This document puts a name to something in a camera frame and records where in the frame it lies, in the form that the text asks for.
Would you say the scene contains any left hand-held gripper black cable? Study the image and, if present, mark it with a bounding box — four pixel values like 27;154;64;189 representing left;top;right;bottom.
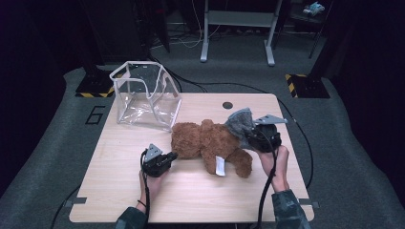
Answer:
140;152;151;229

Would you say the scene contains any white metal stand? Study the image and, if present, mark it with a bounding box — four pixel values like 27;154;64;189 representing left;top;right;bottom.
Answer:
200;0;283;67

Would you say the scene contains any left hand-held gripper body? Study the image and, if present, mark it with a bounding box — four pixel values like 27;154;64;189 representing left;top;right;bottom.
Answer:
140;143;173;178

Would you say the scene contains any grey table bracket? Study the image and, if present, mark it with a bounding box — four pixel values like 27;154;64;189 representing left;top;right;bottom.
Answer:
297;198;320;209
65;197;88;208

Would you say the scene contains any black stand base striped edge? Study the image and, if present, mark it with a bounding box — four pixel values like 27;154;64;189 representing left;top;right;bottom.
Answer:
75;65;116;98
285;73;331;99

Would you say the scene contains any short black floor cable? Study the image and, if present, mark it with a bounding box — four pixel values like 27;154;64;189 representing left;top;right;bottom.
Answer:
51;185;80;229

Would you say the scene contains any dark equipment cabinet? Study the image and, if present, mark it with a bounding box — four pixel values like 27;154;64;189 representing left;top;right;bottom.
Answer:
79;0;171;65

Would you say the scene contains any person's right hand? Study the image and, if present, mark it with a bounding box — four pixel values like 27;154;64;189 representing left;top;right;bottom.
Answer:
257;145;290;194

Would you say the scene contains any white cable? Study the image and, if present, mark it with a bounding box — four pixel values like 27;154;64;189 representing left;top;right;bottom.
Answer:
178;0;221;49

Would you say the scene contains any grey fluffy cloth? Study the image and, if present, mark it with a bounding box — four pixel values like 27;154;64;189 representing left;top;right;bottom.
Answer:
224;107;256;151

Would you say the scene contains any person's left hand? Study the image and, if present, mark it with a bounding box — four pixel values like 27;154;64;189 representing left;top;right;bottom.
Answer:
137;171;166;213

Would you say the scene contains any hand-held gripper black cable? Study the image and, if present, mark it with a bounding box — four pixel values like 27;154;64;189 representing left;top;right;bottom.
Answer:
140;152;151;229
256;127;278;229

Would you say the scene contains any blue white packet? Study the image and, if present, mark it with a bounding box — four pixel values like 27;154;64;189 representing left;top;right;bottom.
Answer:
302;1;326;17

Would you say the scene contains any clear plastic bag white trim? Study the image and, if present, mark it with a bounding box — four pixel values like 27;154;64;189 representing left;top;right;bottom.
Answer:
109;60;183;133

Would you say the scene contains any brown teddy bear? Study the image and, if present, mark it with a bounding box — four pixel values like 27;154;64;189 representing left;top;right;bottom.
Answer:
170;118;254;179

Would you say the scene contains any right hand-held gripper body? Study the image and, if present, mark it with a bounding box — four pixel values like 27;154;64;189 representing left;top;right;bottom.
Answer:
248;114;288;153

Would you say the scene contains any right hand-held gripper black cable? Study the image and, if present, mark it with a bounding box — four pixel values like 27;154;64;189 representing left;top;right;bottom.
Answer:
256;127;278;229

